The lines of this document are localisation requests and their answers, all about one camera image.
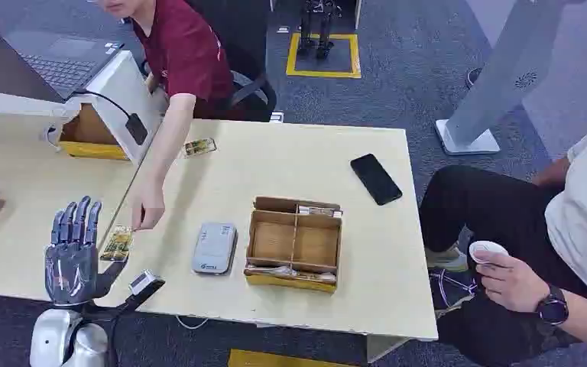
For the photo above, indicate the white laptop stand box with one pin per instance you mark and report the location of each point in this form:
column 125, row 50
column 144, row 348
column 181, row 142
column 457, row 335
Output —
column 121, row 91

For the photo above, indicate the black office chair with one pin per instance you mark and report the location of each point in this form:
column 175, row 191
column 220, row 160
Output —
column 250, row 76

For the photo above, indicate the black power adapter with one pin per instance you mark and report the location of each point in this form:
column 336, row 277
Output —
column 136, row 129

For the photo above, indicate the person seated beside desk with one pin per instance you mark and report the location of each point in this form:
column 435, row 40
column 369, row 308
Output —
column 582, row 213

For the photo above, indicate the person's hand with watch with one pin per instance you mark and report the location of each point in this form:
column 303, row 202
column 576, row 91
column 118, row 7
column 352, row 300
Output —
column 511, row 283

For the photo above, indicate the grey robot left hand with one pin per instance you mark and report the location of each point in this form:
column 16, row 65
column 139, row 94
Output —
column 72, row 268

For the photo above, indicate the yellow green printed card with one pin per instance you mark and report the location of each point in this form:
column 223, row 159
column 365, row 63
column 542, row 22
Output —
column 117, row 244
column 200, row 147

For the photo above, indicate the black wristwatch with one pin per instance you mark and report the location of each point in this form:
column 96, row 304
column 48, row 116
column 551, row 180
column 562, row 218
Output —
column 552, row 306

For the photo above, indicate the wooden card box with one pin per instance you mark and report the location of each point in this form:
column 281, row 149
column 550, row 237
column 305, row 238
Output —
column 293, row 243

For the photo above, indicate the yellow floor tape strip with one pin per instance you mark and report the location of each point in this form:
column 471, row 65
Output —
column 273, row 359

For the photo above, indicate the stack of cards, long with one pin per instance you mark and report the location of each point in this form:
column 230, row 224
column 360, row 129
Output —
column 293, row 274

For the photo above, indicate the yellow cardboard box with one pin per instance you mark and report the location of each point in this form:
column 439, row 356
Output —
column 91, row 139

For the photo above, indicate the dark shoe with white lines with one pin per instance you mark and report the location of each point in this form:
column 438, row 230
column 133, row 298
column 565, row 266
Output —
column 450, row 290

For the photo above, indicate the black robot legs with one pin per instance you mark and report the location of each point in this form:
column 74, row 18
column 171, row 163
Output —
column 318, row 28

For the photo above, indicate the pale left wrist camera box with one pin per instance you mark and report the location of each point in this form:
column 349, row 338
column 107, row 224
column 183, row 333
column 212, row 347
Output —
column 144, row 282

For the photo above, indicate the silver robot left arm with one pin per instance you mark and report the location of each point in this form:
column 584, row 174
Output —
column 53, row 337

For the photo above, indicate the yellow floor tape square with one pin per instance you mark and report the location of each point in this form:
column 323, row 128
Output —
column 324, row 73

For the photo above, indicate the stack of cards, short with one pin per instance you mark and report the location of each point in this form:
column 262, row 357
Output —
column 320, row 210

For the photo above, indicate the person's hand pinching card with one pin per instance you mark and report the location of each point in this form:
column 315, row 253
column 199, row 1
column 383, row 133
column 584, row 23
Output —
column 146, row 202

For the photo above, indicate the person across the desk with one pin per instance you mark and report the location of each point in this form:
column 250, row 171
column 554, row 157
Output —
column 187, row 55

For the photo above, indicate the black smartphone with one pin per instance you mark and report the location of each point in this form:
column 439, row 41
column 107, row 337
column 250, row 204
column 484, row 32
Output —
column 376, row 179

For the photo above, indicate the dark laptop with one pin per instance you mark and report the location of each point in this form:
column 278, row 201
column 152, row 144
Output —
column 55, row 55

